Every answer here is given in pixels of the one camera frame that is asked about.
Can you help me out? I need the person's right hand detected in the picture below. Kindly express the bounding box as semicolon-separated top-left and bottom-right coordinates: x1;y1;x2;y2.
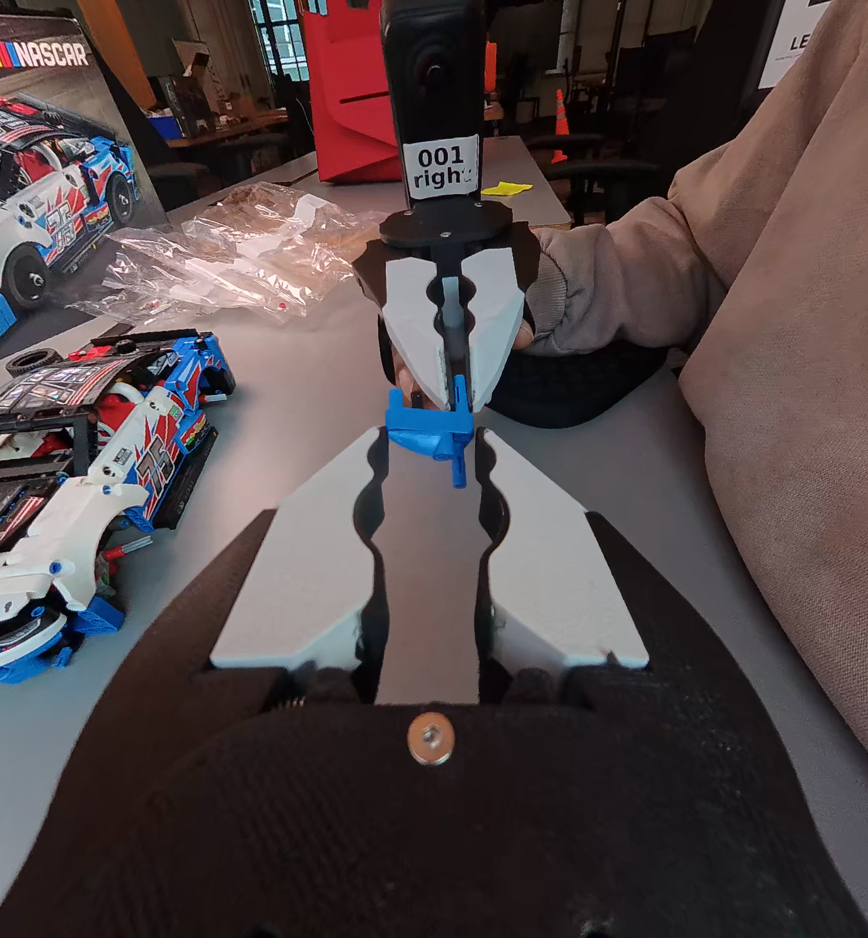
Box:
393;321;538;414

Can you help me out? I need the orange traffic cone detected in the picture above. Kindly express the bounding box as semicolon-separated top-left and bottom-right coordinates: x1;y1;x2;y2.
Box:
551;89;573;165

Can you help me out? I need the framed black white marker sign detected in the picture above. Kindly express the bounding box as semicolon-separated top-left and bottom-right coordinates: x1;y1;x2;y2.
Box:
758;0;836;91

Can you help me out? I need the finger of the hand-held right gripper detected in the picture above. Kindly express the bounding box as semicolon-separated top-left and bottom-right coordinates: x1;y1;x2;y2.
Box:
462;248;529;413
381;256;456;413

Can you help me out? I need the paned window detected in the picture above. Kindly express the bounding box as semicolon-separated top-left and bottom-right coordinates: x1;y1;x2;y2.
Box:
249;0;308;83

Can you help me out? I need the grey desk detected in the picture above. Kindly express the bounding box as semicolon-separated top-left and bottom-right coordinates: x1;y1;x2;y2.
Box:
0;176;868;938

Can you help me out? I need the toy car box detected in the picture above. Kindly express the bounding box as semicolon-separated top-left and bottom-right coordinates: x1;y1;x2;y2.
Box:
0;7;173;376

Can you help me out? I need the red felt bag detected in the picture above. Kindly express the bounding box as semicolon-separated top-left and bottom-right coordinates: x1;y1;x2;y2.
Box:
298;0;499;186

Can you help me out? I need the person's beige sweatshirt torso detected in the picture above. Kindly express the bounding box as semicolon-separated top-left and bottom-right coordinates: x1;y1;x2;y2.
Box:
667;0;868;797

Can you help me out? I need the blue wedge brick panel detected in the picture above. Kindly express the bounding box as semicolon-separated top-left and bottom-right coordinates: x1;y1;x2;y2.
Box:
385;388;473;460

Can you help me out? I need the person's right forearm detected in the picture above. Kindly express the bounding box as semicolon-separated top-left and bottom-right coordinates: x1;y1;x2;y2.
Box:
525;138;730;358

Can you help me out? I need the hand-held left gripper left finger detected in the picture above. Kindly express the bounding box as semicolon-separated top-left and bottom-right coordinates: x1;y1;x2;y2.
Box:
209;426;391;686

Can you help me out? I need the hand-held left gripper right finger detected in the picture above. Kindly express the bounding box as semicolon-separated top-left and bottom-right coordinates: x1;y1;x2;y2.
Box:
474;426;652;687

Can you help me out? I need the crumpled clear plastic bag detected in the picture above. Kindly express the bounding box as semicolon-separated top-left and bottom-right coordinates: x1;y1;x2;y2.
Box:
67;181;389;328

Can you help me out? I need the brick race car model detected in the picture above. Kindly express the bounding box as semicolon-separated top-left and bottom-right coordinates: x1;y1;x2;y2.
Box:
0;330;237;691

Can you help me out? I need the black toy tyre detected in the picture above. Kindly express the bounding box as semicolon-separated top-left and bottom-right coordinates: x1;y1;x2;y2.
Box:
6;348;65;379

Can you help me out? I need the pale side table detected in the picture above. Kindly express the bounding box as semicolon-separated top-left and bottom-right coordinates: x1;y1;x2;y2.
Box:
471;135;574;233

